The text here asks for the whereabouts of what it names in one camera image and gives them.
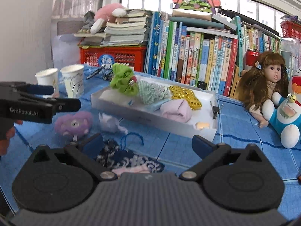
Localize navy patterned pouch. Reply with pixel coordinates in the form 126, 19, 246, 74
95, 132, 165, 176

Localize light blue cloth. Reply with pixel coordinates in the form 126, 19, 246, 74
145, 98, 170, 112

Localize green striped cloth bundle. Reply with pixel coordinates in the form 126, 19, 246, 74
138, 80, 171, 105

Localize pink soft cloth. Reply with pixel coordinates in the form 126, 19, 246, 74
160, 99, 192, 123

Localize white soft plush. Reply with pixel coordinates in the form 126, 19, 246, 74
99, 88, 139, 106

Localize left hand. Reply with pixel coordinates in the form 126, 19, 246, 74
0, 117, 23, 156

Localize purple monster plush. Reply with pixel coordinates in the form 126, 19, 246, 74
54, 111, 93, 141

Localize small orange toy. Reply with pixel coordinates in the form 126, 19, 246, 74
195, 121, 210, 130

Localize blue checked tablecloth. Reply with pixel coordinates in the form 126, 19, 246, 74
0, 64, 301, 219

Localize white crumpled cloth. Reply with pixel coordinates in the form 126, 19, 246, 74
98, 113, 128, 135

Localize black binder clip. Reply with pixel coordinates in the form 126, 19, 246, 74
210, 102, 224, 119

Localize white shallow tray box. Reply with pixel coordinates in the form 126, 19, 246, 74
91, 72, 218, 141

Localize paper cup with drawing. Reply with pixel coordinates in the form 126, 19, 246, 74
60, 64, 84, 98

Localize wooden book holder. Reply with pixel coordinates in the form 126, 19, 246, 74
230, 65, 241, 101

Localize yellow sequin bow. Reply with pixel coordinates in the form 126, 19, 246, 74
168, 86, 202, 110

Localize blue cat plush toy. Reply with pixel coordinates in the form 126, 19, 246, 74
262, 68, 301, 148

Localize miniature black bicycle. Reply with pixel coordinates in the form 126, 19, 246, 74
86, 64, 114, 81

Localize green scrunchie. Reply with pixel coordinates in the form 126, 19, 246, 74
110, 63, 139, 96

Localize row of upright books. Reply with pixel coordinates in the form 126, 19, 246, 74
143, 11, 297, 97

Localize brown haired doll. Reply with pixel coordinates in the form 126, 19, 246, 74
239, 51, 288, 128

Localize red soda can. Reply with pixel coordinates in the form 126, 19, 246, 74
243, 49, 260, 70

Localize red plastic crate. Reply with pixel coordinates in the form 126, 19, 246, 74
79, 45, 146, 72

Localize grey plush toy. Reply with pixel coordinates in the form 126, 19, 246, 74
82, 11, 95, 30

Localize pink plush toy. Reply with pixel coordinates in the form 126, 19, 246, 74
90, 3, 127, 34

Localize books lying on top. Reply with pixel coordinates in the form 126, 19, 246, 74
169, 9, 238, 39

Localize stack of grey books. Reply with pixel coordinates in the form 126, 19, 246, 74
74, 9, 153, 47

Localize red basket at right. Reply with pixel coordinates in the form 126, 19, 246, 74
281, 21, 301, 41

